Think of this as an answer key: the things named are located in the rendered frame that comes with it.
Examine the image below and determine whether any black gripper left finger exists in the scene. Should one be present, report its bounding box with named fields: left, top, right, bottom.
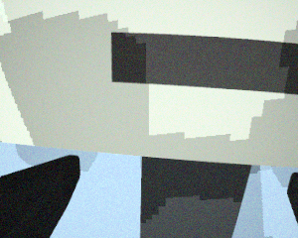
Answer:
left=0, top=155, right=81, bottom=238

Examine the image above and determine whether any black two-prong charger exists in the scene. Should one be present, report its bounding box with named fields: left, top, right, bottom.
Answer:
left=140, top=156, right=251, bottom=238

